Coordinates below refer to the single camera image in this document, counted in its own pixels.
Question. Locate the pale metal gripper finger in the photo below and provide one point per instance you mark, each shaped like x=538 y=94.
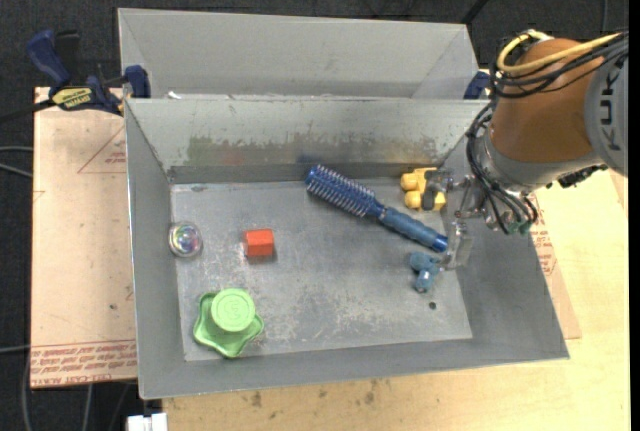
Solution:
x=459 y=246
x=440 y=184

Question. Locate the yellow and grey toy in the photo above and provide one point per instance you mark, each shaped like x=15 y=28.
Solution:
x=415 y=181

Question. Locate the small blue-grey toy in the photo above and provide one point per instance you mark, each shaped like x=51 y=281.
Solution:
x=424 y=271

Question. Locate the blue hairbrush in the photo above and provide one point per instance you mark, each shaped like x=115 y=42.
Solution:
x=360 y=201

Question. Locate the grey metal bin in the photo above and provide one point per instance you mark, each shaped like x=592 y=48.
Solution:
x=325 y=269

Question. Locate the red block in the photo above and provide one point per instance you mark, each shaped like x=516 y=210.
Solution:
x=259 y=243

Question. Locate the green star-shaped cup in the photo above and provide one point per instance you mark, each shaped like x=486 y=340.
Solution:
x=230 y=319

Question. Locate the clear iridescent ball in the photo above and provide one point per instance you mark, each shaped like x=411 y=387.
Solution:
x=185 y=240

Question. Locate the brown cardboard board red print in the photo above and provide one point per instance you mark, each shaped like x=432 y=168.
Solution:
x=80 y=244

